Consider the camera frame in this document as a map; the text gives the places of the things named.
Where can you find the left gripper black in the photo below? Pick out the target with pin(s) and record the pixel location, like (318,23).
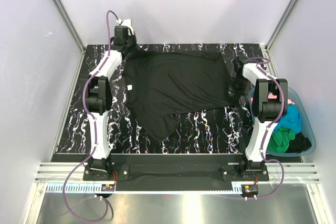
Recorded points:
(131,44)

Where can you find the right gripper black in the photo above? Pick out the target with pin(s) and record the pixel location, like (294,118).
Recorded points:
(237,87)

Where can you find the black t shirt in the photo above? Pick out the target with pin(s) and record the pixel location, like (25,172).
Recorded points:
(299,144)
(162,85)

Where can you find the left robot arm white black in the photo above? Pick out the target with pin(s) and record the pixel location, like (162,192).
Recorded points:
(97,96)

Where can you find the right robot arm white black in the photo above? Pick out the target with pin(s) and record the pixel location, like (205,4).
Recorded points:
(268,104)

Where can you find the pink t shirt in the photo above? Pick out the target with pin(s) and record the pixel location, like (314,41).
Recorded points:
(290,101)

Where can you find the blue t shirt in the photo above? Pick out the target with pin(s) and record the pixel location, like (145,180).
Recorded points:
(292,120)

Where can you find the green t shirt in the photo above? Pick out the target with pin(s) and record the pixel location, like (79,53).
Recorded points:
(280,140)

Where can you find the teal plastic laundry basket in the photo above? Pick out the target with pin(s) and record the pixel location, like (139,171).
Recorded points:
(304,129)

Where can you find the black t shirt in basket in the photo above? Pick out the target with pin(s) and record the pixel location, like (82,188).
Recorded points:
(299,144)

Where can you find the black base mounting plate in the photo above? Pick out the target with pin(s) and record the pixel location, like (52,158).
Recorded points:
(179,183)

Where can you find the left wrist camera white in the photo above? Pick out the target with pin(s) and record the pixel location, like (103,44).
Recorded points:
(127,23)

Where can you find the left aluminium frame post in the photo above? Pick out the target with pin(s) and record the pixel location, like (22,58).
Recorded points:
(69,24)

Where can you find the aluminium frame post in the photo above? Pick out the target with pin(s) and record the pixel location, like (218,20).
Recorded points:
(69,24)
(281,23)

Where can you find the right aluminium frame post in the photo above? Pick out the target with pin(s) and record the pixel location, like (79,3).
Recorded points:
(281,23)

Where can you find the aluminium rail profile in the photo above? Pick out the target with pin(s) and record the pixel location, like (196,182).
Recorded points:
(272,172)

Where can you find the white slotted cable duct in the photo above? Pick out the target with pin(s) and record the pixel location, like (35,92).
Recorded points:
(90,188)

